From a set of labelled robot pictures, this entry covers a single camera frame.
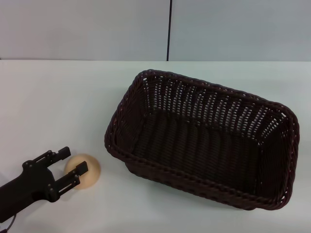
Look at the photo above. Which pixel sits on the round beige bread bun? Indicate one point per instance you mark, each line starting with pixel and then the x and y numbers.
pixel 92 170

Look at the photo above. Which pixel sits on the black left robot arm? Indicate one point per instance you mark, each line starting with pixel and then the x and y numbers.
pixel 9 199

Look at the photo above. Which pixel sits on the black vertical wall strip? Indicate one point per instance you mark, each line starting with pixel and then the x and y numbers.
pixel 169 29

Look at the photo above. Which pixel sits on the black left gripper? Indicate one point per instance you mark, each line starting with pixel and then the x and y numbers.
pixel 36 177

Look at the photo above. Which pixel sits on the dark brown woven basket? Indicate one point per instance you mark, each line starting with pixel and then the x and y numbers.
pixel 194 150

